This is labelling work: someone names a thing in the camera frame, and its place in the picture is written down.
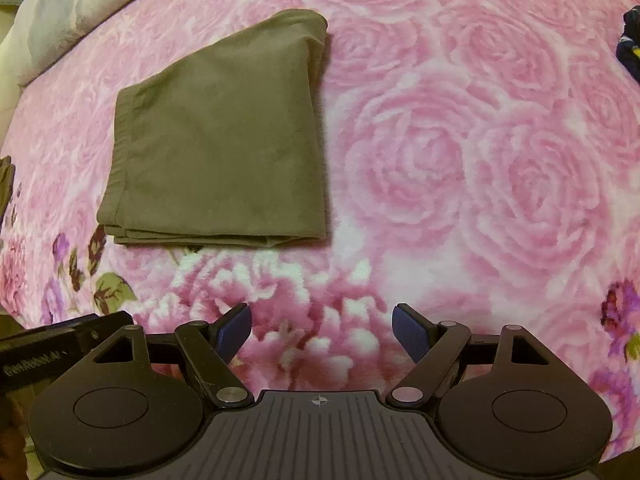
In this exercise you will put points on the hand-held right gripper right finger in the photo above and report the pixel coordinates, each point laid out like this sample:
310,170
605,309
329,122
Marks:
410,332

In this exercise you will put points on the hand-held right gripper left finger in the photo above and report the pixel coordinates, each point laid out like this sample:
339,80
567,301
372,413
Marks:
235,329

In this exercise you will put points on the olive green garment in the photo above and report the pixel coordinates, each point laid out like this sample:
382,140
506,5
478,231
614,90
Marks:
220,145

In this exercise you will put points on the dark olive cloth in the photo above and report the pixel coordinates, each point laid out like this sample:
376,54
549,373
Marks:
5,187

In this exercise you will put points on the pink floral blanket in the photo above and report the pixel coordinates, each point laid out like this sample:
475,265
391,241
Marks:
475,160

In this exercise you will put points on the beige grey folded quilt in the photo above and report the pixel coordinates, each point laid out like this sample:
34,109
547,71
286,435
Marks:
70,5

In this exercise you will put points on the navy printed garment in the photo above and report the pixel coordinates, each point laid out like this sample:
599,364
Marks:
631,45

